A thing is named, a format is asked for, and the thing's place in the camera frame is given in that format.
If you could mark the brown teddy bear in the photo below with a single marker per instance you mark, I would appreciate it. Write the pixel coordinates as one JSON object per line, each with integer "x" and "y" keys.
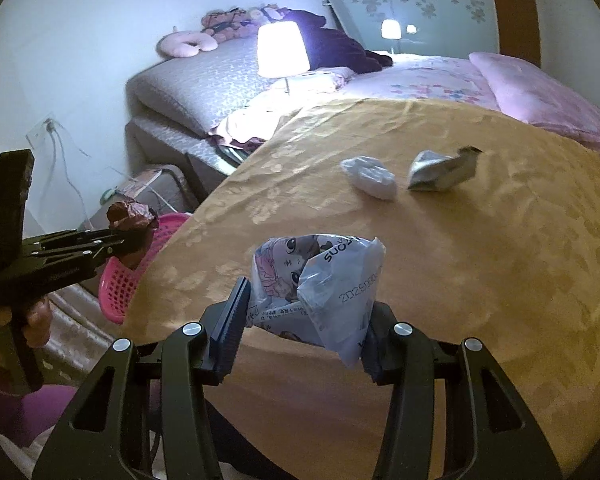
{"x": 225, "y": 22}

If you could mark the grey patterned headboard cushion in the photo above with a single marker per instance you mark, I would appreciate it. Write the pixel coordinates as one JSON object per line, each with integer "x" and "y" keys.
{"x": 200, "y": 85}

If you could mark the white wall outlet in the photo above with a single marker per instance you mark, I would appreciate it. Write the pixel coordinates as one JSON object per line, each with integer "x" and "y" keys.
{"x": 37, "y": 135}

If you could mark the yellow floral tablecloth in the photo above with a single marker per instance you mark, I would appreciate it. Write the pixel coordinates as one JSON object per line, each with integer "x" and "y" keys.
{"x": 480, "y": 285}

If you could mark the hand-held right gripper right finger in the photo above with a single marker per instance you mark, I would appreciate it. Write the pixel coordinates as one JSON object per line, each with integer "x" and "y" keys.
{"x": 380, "y": 350}

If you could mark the floral sliding door wardrobe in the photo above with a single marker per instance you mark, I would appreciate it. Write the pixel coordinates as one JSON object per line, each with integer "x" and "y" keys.
{"x": 430, "y": 10}

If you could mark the grey bed frame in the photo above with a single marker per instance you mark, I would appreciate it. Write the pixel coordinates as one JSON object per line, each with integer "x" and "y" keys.
{"x": 165, "y": 145}

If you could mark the person's left forearm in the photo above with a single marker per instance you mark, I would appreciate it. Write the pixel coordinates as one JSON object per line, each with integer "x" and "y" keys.
{"x": 35, "y": 410}

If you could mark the pink plastic basket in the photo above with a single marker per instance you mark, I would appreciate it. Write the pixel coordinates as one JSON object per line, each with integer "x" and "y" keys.
{"x": 125, "y": 285}

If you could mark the brown wooden door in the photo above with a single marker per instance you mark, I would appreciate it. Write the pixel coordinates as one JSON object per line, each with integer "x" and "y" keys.
{"x": 517, "y": 15}

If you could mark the small green object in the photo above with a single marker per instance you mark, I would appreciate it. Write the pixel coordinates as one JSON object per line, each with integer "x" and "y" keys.
{"x": 109, "y": 194}

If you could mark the small plush toy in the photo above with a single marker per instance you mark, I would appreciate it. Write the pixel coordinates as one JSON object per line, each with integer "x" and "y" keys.
{"x": 265, "y": 14}

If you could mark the silver crumpled foil packet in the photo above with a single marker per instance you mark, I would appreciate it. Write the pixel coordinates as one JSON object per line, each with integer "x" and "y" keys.
{"x": 440, "y": 172}

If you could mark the beige curtain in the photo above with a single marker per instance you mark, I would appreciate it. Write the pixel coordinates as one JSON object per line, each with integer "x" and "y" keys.
{"x": 75, "y": 320}

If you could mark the reddish brown wrapper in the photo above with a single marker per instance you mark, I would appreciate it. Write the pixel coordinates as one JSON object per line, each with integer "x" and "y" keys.
{"x": 130, "y": 215}

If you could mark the white plastic bag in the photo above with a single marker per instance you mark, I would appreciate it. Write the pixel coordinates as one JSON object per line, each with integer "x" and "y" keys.
{"x": 370, "y": 177}

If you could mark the white table lamp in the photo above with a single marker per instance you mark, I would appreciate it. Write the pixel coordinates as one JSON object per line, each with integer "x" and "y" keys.
{"x": 282, "y": 50}

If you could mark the pink plush neck pillow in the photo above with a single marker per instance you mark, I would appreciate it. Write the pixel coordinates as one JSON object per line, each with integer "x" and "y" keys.
{"x": 182, "y": 45}

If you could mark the floral pink bedsheet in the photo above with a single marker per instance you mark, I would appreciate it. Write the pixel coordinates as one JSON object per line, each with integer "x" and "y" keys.
{"x": 420, "y": 80}

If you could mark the dark purple large plush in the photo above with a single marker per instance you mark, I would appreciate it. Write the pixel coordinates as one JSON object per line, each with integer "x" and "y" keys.
{"x": 340, "y": 47}

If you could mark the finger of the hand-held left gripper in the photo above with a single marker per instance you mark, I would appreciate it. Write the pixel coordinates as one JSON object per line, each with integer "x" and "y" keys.
{"x": 80, "y": 240}
{"x": 95, "y": 257}

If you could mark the pink quilt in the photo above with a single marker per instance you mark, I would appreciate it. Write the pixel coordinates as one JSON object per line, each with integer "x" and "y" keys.
{"x": 530, "y": 90}

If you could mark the light pink cloth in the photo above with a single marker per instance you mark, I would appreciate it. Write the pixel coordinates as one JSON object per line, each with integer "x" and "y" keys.
{"x": 250, "y": 125}

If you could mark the person's left hand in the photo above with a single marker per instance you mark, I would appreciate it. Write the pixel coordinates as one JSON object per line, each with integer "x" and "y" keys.
{"x": 39, "y": 322}

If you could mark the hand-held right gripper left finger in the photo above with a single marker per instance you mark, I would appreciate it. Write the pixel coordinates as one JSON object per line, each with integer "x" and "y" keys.
{"x": 232, "y": 330}

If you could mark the pink printed pillow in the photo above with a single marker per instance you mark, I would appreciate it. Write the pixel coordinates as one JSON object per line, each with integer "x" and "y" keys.
{"x": 325, "y": 80}

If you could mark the cartoon printed plastic bag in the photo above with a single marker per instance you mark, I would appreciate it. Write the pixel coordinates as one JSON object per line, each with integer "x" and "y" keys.
{"x": 300, "y": 280}

